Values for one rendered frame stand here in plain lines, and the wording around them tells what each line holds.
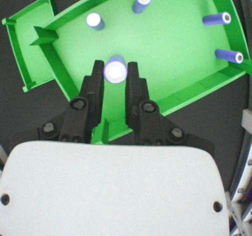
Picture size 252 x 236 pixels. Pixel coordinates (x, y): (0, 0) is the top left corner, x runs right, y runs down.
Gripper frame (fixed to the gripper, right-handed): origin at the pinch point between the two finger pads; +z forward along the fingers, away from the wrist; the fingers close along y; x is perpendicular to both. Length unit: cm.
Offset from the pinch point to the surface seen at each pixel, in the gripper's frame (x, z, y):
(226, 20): 4.8, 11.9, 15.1
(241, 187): -76, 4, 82
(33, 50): -19, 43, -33
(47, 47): -2.5, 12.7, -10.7
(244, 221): -84, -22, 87
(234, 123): -44, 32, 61
